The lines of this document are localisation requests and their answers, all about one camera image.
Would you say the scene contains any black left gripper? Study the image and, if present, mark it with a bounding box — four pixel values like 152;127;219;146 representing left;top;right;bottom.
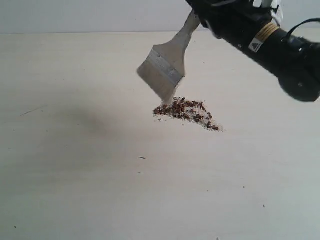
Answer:
187;0;265;38

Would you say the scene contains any white wooden paint brush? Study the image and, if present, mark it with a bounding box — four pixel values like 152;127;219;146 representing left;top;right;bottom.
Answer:
136;10;200;105

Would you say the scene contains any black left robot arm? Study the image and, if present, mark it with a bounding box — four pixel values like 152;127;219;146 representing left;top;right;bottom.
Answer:
187;0;320;103

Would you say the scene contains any scattered rice grain pile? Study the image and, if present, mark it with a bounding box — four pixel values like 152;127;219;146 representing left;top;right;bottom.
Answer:
152;96;226;133

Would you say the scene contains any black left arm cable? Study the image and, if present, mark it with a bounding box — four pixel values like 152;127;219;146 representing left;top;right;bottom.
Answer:
279;17;320;43

